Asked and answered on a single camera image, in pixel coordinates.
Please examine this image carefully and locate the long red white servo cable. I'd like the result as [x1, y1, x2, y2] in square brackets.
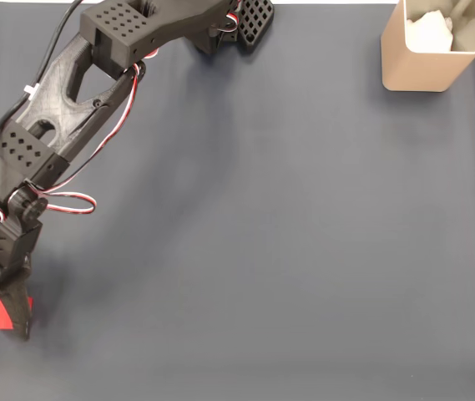
[32, 61, 141, 216]

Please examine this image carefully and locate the black camera cable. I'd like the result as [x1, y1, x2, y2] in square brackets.
[0, 0, 86, 191]

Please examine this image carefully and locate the short red white servo cable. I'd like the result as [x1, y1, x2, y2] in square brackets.
[215, 12, 240, 33]

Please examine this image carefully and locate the white crumpled tissue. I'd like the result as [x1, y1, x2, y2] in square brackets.
[405, 9, 456, 53]

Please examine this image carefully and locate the beige open box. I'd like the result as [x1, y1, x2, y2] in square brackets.
[380, 0, 475, 94]

